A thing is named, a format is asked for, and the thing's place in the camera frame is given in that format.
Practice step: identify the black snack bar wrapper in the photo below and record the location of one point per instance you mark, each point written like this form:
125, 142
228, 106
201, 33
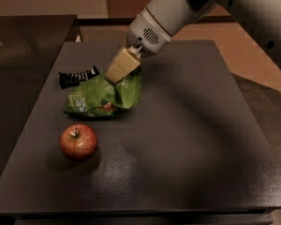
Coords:
67, 80

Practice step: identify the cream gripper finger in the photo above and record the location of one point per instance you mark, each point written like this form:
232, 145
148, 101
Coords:
123, 63

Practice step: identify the red apple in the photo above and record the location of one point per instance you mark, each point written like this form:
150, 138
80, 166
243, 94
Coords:
78, 142

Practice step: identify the green rice chip bag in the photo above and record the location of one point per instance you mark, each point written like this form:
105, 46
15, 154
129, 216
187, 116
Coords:
99, 98

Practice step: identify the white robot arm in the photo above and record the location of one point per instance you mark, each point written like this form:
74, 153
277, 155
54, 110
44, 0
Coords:
160, 20

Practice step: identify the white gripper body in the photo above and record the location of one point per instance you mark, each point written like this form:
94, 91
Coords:
145, 32

